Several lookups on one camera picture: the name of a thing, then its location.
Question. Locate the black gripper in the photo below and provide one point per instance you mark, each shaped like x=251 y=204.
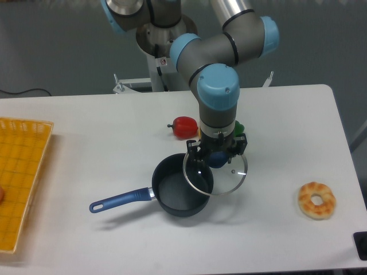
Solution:
x=214 y=140

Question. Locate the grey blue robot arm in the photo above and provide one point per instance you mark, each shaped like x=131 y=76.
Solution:
x=217 y=86

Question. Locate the red bell pepper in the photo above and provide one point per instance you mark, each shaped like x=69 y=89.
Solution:
x=184 y=127

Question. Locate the green bell pepper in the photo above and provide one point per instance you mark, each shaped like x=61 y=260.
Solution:
x=239 y=129

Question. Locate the dark blue saucepan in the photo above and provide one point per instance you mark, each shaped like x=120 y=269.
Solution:
x=169 y=187

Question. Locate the glass lid with blue knob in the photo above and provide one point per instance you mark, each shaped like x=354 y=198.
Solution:
x=218 y=178

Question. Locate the yellow wicker basket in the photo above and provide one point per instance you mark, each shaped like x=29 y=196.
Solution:
x=23 y=146

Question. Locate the black device at table corner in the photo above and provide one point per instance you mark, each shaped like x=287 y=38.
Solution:
x=360 y=239

